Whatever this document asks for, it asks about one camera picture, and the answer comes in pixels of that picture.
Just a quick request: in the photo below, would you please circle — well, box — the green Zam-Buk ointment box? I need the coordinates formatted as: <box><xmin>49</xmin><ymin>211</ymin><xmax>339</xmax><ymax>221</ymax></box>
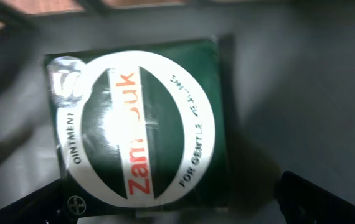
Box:
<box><xmin>44</xmin><ymin>39</ymin><xmax>229</xmax><ymax>218</ymax></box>

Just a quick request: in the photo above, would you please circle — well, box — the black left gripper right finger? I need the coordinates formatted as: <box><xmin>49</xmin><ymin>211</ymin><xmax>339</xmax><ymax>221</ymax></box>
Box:
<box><xmin>274</xmin><ymin>171</ymin><xmax>355</xmax><ymax>224</ymax></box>

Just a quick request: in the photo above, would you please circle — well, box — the grey plastic mesh basket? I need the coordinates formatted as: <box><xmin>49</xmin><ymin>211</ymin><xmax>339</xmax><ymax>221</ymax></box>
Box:
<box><xmin>0</xmin><ymin>1</ymin><xmax>355</xmax><ymax>223</ymax></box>

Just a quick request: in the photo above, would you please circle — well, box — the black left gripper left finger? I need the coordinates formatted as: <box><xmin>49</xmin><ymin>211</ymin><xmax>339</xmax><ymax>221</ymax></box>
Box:
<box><xmin>0</xmin><ymin>179</ymin><xmax>78</xmax><ymax>224</ymax></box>

